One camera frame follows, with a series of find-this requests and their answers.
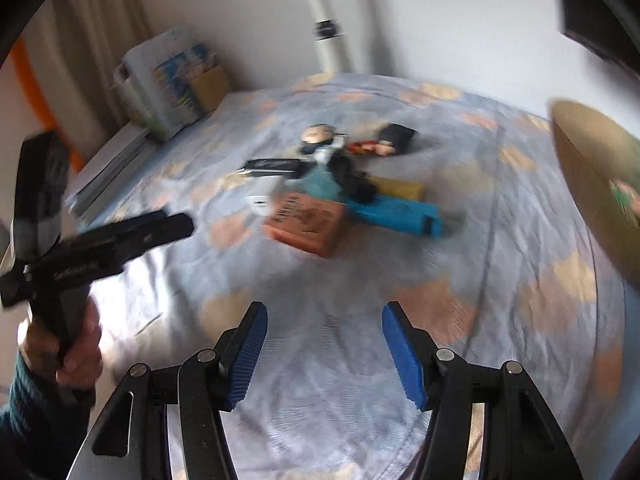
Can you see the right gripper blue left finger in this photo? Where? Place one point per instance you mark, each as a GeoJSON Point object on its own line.
{"type": "Point", "coordinates": [238, 362]}

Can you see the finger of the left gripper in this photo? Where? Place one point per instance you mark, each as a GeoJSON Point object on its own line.
{"type": "Point", "coordinates": [114, 229]}
{"type": "Point", "coordinates": [136, 243]}

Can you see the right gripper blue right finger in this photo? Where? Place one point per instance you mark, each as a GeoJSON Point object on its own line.
{"type": "Point", "coordinates": [410, 366]}

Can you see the black usb stick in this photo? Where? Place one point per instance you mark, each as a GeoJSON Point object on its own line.
{"type": "Point", "coordinates": [289, 168]}

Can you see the blue rectangular lighter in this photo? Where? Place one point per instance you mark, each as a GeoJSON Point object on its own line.
{"type": "Point", "coordinates": [398, 214]}

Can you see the orange brown printed box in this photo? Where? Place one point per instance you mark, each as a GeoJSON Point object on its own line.
{"type": "Point", "coordinates": [307, 223]}

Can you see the yellow rectangular lighter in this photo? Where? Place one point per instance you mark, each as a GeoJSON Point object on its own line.
{"type": "Point", "coordinates": [398, 188]}

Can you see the black haired doll white coat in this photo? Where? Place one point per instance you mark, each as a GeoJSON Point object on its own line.
{"type": "Point", "coordinates": [319, 143]}

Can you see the black spiky toy figure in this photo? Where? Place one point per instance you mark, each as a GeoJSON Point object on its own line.
{"type": "Point", "coordinates": [354, 184]}

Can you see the red suit black hair figure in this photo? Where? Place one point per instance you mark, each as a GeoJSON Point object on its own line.
{"type": "Point", "coordinates": [390, 140]}

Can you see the amber ribbed glass bowl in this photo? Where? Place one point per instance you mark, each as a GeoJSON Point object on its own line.
{"type": "Point", "coordinates": [593, 150]}

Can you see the green toy figure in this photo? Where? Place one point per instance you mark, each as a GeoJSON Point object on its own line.
{"type": "Point", "coordinates": [628, 199]}

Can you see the dark teal sleeve forearm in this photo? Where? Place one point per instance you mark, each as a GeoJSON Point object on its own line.
{"type": "Point", "coordinates": [41, 434]}

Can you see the person's left hand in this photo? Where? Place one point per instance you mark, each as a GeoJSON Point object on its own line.
{"type": "Point", "coordinates": [82, 364]}

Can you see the flat stacked magazines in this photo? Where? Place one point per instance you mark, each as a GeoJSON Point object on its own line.
{"type": "Point", "coordinates": [111, 168]}

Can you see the brown pen holder box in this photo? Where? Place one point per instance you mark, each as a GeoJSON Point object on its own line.
{"type": "Point", "coordinates": [211, 87]}

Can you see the upright books stack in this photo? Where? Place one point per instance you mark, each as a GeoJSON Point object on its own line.
{"type": "Point", "coordinates": [154, 81]}

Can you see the patterned blue fabric cloth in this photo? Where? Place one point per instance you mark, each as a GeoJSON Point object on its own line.
{"type": "Point", "coordinates": [517, 276]}

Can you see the beige curtain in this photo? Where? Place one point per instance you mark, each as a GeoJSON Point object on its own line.
{"type": "Point", "coordinates": [74, 47]}

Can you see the white lamp pole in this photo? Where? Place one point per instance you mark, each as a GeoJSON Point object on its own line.
{"type": "Point", "coordinates": [330, 42]}

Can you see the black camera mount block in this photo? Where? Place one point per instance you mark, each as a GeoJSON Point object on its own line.
{"type": "Point", "coordinates": [41, 180]}

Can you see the black wall television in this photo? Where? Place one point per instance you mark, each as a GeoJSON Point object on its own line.
{"type": "Point", "coordinates": [608, 28]}

